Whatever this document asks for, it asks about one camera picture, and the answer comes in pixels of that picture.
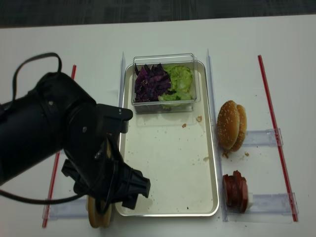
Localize white block by patties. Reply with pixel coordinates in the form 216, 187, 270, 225
246, 193, 253, 210

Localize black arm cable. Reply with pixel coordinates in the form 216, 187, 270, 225
0, 52, 117, 215

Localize bottom bun slice browned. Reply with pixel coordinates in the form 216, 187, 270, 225
87, 196, 103, 228

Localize clear holder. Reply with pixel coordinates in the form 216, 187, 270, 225
42, 197, 88, 220
222, 193, 299, 224
243, 128, 283, 147

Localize sesame top bun front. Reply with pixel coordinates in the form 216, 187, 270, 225
217, 100, 240, 150

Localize sesame bun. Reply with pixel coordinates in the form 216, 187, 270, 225
231, 105, 247, 152
217, 100, 240, 150

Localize red meat patty rear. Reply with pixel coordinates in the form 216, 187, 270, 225
232, 170, 248, 213

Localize clear plastic container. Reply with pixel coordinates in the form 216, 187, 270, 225
130, 53, 200, 114

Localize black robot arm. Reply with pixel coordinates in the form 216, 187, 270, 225
0, 73, 151, 209

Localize right upper clear holder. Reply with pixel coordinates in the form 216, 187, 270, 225
243, 128, 283, 147

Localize red strip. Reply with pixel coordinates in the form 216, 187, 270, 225
257, 55, 298, 222
41, 64, 77, 228

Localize red meat patty front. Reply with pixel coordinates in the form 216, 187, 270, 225
223, 174, 236, 208

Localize sesame top bun rear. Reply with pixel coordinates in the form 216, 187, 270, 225
231, 105, 247, 152

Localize red meat patty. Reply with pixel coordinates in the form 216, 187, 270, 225
232, 170, 248, 213
223, 174, 236, 208

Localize green lettuce leaves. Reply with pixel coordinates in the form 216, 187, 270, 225
158, 64, 193, 102

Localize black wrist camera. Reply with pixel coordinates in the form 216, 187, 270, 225
96, 104, 133, 134

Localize bun slice pale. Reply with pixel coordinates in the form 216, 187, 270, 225
102, 204, 114, 228

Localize left lower clear holder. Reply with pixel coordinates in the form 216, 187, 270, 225
42, 197, 88, 220

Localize right lower clear holder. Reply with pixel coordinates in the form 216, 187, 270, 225
222, 193, 299, 224

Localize purple cabbage shreds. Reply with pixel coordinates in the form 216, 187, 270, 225
134, 64, 171, 103

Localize right red strip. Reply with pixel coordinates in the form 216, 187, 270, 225
257, 55, 298, 222

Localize left red strip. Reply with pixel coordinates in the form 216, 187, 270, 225
41, 64, 77, 228

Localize left long clear divider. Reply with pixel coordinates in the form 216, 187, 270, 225
118, 52, 125, 108

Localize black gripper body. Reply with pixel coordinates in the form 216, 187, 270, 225
62, 135, 151, 210

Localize silver metal tray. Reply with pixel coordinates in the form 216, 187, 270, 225
116, 62, 219, 217

